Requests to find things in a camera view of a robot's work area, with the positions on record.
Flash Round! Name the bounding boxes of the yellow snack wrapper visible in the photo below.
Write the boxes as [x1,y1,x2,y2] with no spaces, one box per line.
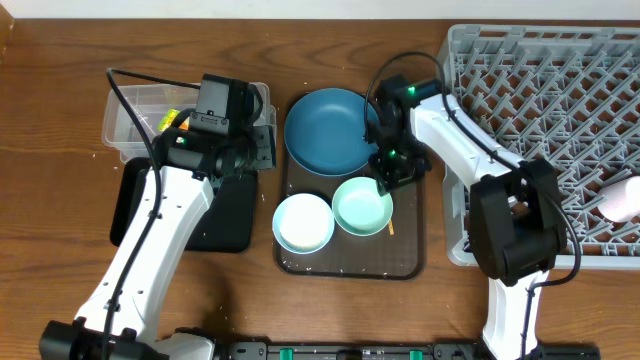
[157,109,189,132]

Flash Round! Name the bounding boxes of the mint green bowl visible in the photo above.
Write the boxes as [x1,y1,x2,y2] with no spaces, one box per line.
[332,177,394,237]

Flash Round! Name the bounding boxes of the dark blue plate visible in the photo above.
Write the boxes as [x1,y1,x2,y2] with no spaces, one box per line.
[284,88,378,177]

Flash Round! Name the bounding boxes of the light blue bowl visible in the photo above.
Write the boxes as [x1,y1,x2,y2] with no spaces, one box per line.
[272,193,335,255]

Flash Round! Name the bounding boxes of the pink cup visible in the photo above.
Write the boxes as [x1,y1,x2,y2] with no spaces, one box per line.
[598,176,640,223]

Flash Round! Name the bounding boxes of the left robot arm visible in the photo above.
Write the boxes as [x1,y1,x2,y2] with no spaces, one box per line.
[39,74,276,359]

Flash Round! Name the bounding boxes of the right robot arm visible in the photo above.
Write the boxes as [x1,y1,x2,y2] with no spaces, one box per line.
[365,75,567,359]

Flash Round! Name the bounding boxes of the grey dishwasher rack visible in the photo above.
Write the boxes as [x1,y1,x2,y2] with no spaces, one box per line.
[439,24,639,270]

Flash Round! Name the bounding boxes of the brown serving tray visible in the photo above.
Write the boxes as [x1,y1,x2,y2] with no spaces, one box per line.
[274,148,426,281]

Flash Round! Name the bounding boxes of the clear plastic bin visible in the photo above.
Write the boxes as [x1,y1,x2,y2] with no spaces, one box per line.
[102,82,277,163]

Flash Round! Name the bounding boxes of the black plastic tray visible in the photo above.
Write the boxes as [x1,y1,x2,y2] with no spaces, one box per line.
[110,157,258,253]

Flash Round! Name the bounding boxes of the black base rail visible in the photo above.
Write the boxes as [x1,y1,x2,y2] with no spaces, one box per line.
[213,341,601,360]

